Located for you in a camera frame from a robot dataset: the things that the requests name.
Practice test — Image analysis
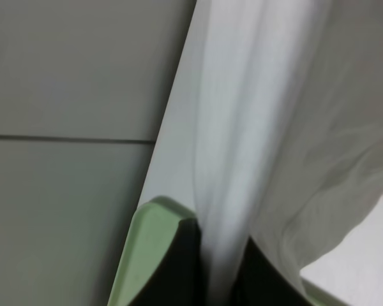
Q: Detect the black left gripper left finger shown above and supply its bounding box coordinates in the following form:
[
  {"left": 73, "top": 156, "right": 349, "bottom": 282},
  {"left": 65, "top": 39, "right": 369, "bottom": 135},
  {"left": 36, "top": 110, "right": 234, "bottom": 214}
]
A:
[{"left": 123, "top": 218, "right": 205, "bottom": 305}]

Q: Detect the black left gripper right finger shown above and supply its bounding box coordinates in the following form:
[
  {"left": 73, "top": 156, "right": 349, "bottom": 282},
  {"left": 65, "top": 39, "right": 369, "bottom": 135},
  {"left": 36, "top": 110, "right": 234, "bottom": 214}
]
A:
[{"left": 239, "top": 239, "right": 310, "bottom": 305}]

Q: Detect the white short sleeve shirt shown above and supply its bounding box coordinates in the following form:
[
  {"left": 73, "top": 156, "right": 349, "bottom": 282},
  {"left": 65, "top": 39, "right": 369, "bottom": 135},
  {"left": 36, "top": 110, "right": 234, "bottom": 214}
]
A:
[{"left": 194, "top": 1, "right": 383, "bottom": 305}]

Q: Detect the green plastic tray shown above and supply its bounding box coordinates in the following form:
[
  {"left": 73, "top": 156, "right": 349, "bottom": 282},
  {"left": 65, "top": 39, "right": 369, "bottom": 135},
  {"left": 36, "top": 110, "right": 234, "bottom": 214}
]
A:
[{"left": 108, "top": 196, "right": 343, "bottom": 305}]

